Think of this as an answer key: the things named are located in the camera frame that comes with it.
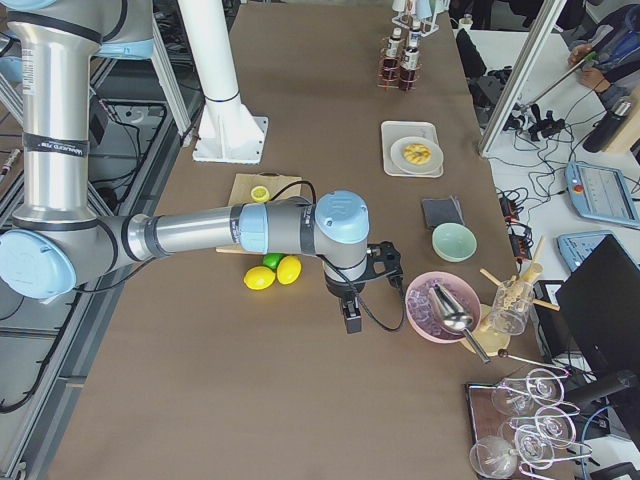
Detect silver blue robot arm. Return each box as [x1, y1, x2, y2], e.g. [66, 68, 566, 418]
[1, 1, 369, 333]

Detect white wire cup rack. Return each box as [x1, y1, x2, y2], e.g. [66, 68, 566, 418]
[391, 0, 448, 37]

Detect metal ice scoop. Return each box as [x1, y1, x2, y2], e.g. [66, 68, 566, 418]
[431, 284, 491, 364]

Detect yellow lemon near lime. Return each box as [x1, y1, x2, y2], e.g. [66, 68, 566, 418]
[276, 255, 302, 285]

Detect black office chair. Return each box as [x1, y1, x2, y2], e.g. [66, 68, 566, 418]
[456, 29, 511, 109]

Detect green ceramic bowl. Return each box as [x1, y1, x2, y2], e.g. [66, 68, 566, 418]
[432, 223, 477, 263]

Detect wine glass front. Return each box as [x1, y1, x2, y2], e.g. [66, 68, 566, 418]
[469, 436, 518, 479]

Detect half lemon slice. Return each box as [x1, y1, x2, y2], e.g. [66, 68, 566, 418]
[250, 185, 271, 203]

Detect braided ring pastry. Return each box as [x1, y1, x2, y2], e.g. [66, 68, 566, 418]
[403, 143, 432, 165]

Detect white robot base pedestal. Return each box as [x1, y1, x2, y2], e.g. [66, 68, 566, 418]
[179, 0, 268, 165]

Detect wine glass lower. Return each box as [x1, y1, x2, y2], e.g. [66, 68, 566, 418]
[514, 425, 592, 470]

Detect wine glass middle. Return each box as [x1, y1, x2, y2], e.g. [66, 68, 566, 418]
[498, 407, 577, 448]

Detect white rectangular tray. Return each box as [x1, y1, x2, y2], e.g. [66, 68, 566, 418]
[381, 120, 444, 178]

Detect yellow lemon outer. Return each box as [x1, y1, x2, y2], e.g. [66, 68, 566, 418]
[243, 265, 276, 291]

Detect green lime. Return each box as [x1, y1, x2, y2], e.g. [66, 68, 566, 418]
[262, 253, 285, 271]

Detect grey folded cloth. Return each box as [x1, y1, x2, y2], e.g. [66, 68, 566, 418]
[421, 196, 465, 229]

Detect tea bottle in rack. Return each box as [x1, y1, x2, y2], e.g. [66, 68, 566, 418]
[398, 36, 420, 91]
[407, 18, 422, 48]

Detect aluminium frame post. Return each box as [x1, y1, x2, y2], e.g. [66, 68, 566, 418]
[478, 0, 566, 158]

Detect black water bottle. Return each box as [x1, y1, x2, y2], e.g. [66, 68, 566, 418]
[583, 96, 633, 153]

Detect blue teach pendant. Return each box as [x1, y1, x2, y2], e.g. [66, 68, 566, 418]
[556, 230, 628, 272]
[565, 161, 639, 229]

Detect clear glass mug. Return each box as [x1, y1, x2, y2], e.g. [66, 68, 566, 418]
[488, 280, 534, 335]

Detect white round plate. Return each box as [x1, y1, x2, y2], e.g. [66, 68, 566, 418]
[390, 136, 444, 175]

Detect black gripper camera mount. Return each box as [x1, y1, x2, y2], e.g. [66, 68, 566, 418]
[362, 241, 404, 289]

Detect tea bottle white cap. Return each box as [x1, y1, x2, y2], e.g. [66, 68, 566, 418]
[381, 27, 402, 82]

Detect pink bowl with ice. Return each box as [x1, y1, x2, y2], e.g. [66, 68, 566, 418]
[405, 271, 481, 344]

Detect wine glass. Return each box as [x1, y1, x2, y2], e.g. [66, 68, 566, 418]
[491, 368, 564, 416]
[514, 425, 592, 470]
[469, 436, 518, 479]
[498, 407, 577, 448]

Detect black computer monitor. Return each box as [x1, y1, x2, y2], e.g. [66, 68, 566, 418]
[557, 236, 639, 375]

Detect wooden mug tree stand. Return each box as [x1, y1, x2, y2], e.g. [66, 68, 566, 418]
[474, 236, 560, 357]

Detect copper wire bottle rack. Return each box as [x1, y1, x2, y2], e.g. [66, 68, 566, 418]
[377, 49, 421, 91]

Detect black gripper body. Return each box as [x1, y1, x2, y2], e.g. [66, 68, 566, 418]
[324, 274, 361, 306]

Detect wine glass upper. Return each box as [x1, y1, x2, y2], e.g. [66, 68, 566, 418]
[491, 368, 564, 416]

